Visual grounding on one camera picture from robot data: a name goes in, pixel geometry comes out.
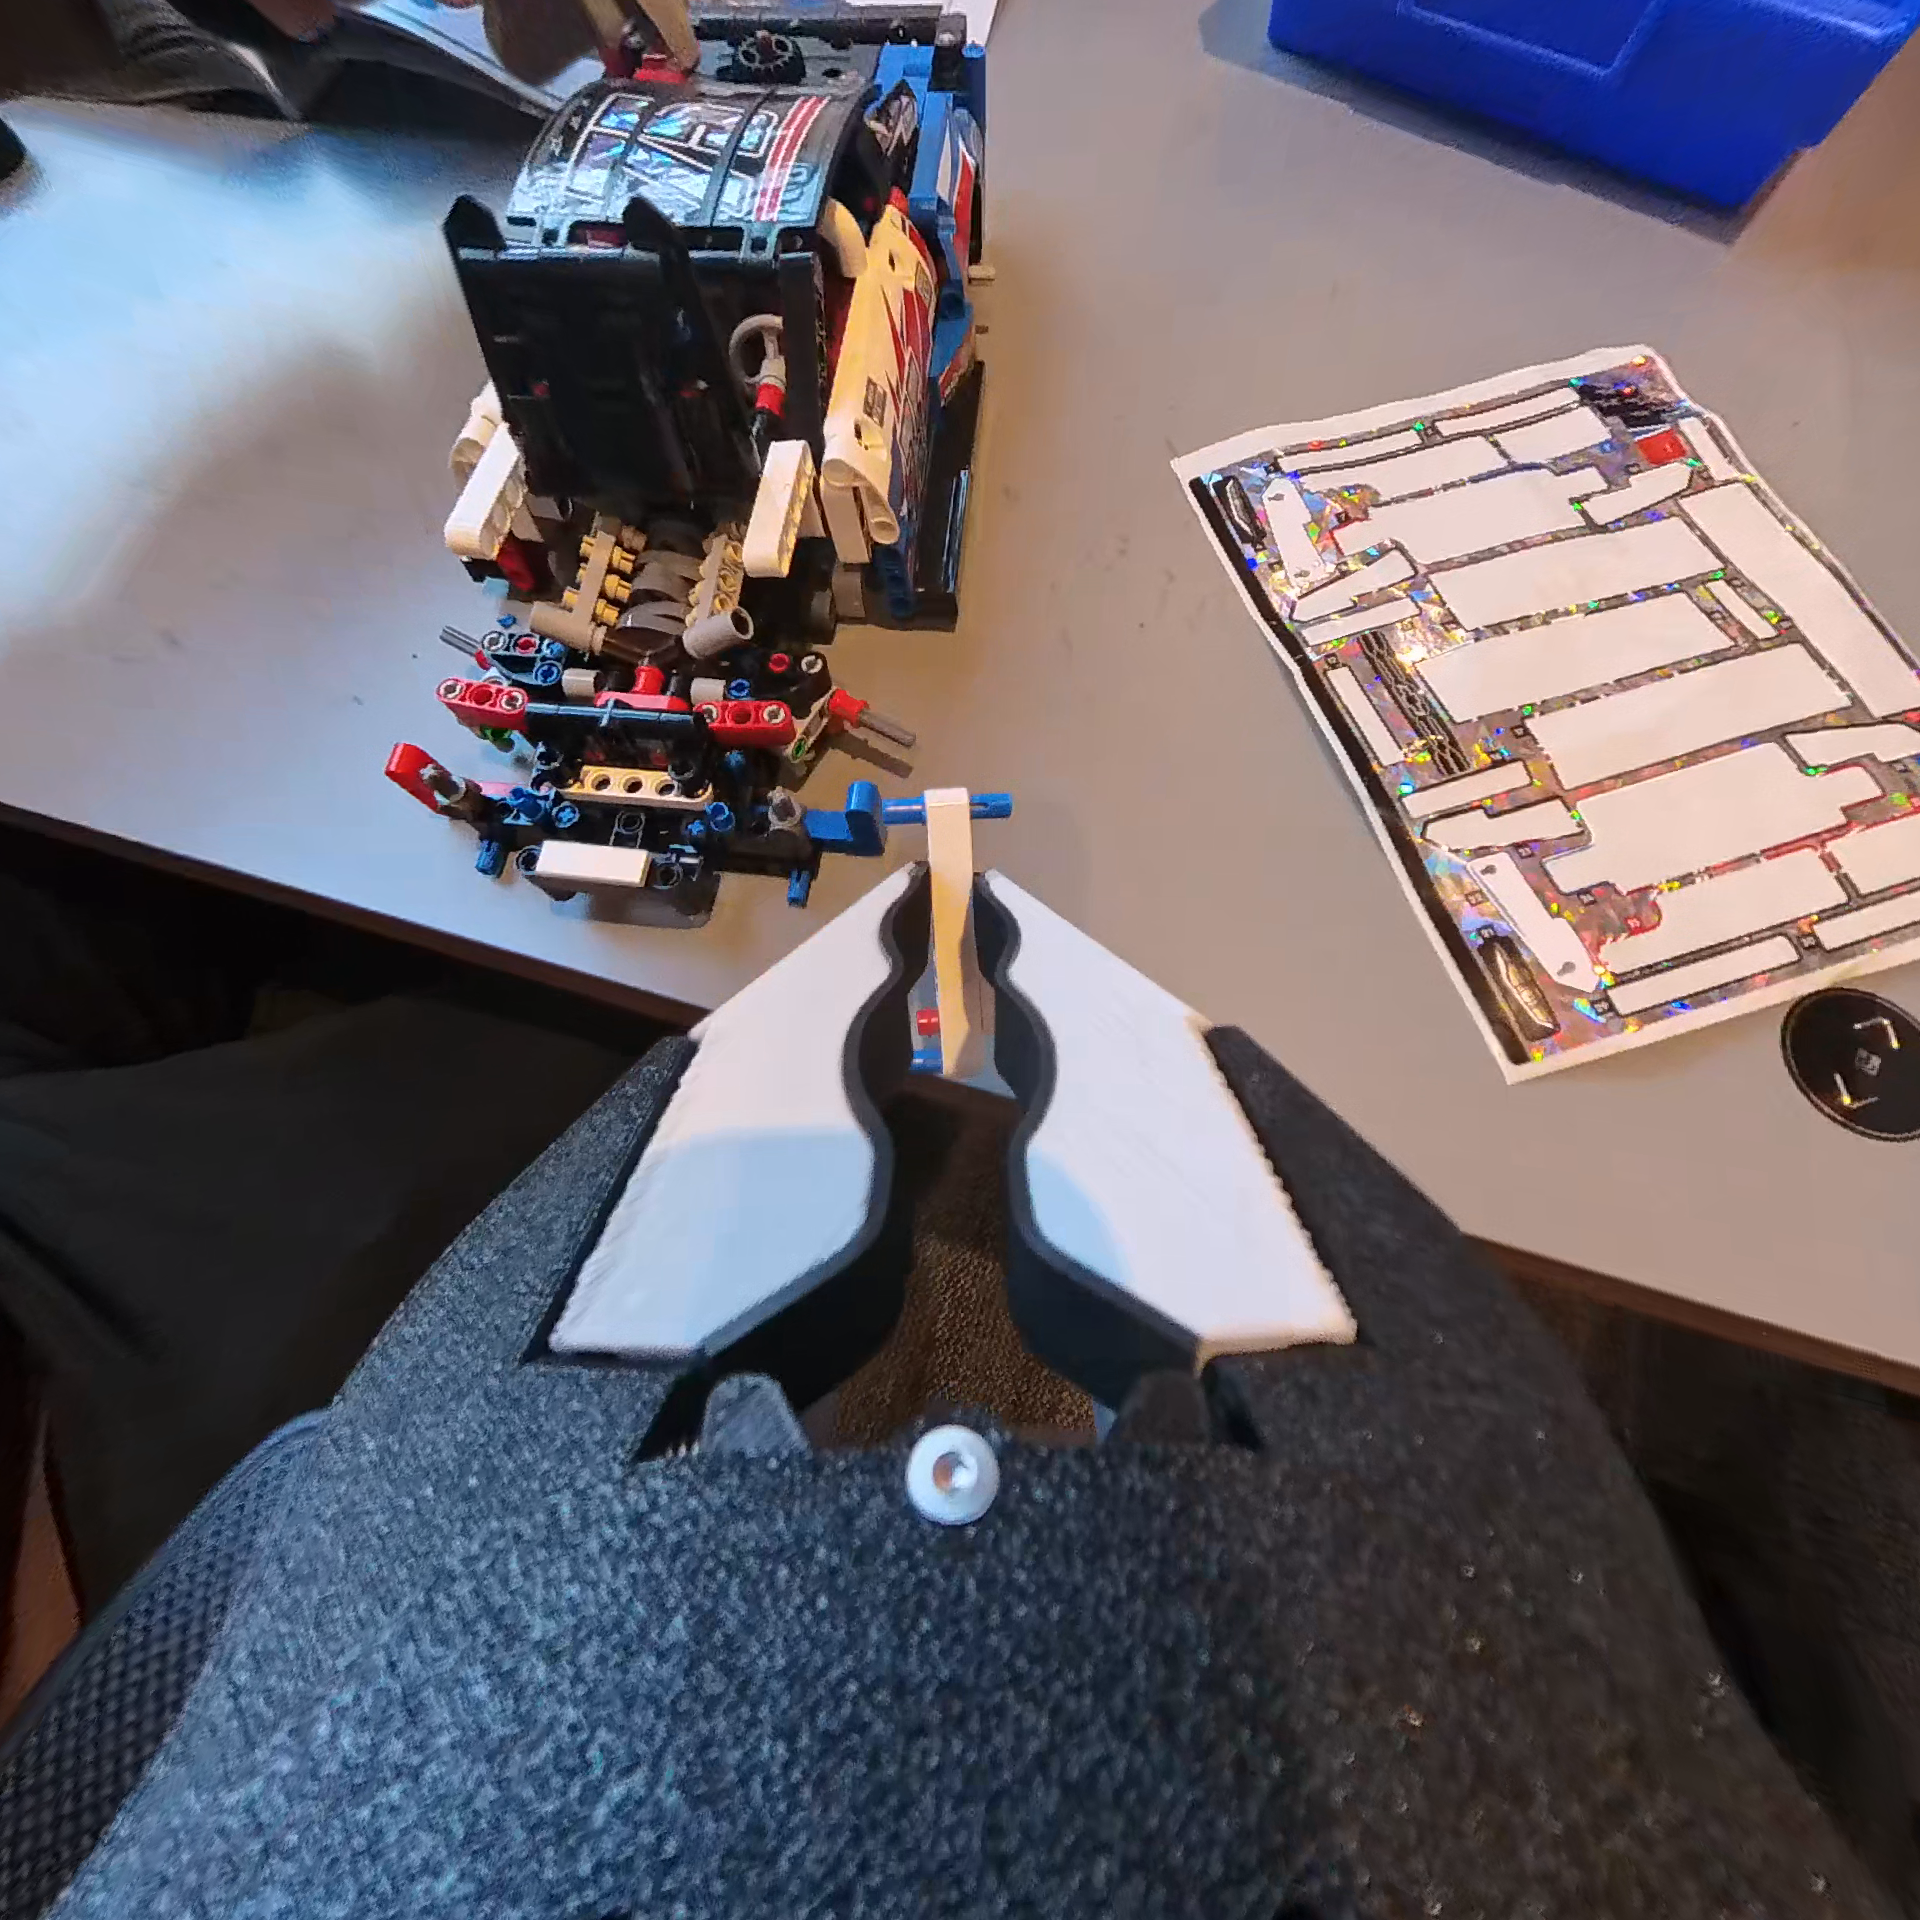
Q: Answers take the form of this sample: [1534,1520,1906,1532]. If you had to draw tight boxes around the toy brick race car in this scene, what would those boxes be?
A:
[387,0,999,919]

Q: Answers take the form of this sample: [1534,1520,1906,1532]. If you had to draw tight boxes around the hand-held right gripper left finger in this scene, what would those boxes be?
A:
[549,867,922,1358]

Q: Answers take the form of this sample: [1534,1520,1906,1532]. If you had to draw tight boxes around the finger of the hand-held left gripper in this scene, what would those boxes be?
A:
[489,0,604,78]
[598,0,705,75]

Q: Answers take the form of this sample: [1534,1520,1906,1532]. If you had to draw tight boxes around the white brick beam piece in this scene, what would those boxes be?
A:
[883,788,1016,1084]

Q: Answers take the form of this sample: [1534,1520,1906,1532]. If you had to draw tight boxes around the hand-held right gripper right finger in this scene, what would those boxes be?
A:
[975,874,1356,1358]

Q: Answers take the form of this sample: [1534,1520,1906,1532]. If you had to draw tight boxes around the holographic sticker sheet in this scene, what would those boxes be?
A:
[1169,347,1920,1084]

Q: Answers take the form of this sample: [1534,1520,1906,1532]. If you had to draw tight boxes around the instruction booklet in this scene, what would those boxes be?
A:
[292,0,561,121]

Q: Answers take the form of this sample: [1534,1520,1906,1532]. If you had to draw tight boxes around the grey desk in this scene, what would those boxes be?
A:
[0,0,1920,1374]

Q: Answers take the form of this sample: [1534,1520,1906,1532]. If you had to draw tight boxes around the blue plastic bin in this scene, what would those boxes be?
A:
[1266,0,1920,209]

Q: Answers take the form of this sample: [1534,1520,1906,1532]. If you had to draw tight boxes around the black round desk grommet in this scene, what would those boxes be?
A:
[1778,986,1920,1141]

